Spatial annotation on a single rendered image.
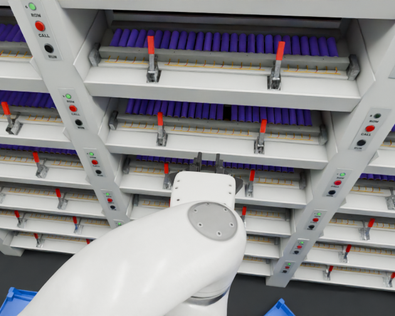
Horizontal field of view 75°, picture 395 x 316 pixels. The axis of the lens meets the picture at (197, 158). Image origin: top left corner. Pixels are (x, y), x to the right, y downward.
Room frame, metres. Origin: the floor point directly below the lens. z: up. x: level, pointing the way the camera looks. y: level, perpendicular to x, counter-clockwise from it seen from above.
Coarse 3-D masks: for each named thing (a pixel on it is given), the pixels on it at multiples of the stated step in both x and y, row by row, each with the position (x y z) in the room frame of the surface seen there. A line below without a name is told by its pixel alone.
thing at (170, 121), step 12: (120, 120) 0.60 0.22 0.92; (132, 120) 0.60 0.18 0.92; (144, 120) 0.59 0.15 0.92; (156, 120) 0.59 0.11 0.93; (168, 120) 0.59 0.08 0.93; (180, 120) 0.58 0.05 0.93; (192, 120) 0.58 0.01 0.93; (204, 120) 0.58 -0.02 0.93; (216, 120) 0.58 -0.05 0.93; (204, 132) 0.56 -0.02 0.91; (240, 132) 0.55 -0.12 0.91; (276, 132) 0.55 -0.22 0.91; (288, 132) 0.55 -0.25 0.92; (300, 132) 0.54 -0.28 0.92; (312, 132) 0.54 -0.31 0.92
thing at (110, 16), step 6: (108, 12) 0.73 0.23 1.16; (108, 18) 0.73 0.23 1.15; (342, 18) 0.67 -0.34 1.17; (348, 18) 0.67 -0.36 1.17; (108, 24) 0.74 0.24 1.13; (234, 24) 0.70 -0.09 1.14; (240, 24) 0.70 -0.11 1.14; (342, 24) 0.67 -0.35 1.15; (348, 24) 0.67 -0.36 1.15; (342, 30) 0.67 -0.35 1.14; (342, 36) 0.67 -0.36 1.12
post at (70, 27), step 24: (48, 0) 0.54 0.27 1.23; (24, 24) 0.55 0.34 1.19; (72, 24) 0.57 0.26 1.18; (72, 48) 0.54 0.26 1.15; (48, 72) 0.54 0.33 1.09; (72, 72) 0.54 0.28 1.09; (96, 96) 0.57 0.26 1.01; (96, 120) 0.54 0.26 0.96; (96, 144) 0.54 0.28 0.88; (96, 192) 0.55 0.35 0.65; (120, 192) 0.54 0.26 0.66; (120, 216) 0.54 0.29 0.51
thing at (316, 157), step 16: (112, 112) 0.63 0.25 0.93; (320, 112) 0.62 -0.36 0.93; (112, 128) 0.58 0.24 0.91; (128, 128) 0.59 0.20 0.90; (176, 128) 0.58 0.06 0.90; (192, 128) 0.58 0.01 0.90; (320, 128) 0.55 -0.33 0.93; (112, 144) 0.54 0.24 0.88; (128, 144) 0.54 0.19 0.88; (144, 144) 0.53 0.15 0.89; (176, 144) 0.53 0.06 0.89; (192, 144) 0.53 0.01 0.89; (208, 144) 0.53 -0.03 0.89; (224, 144) 0.53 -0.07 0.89; (240, 144) 0.53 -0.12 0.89; (272, 144) 0.52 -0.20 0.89; (288, 144) 0.52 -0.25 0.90; (304, 144) 0.52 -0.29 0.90; (320, 144) 0.52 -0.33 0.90; (208, 160) 0.52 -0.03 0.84; (224, 160) 0.51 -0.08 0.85; (240, 160) 0.50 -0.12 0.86; (256, 160) 0.49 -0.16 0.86; (272, 160) 0.49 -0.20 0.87; (288, 160) 0.48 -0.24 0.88; (304, 160) 0.48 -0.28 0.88; (320, 160) 0.47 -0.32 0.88
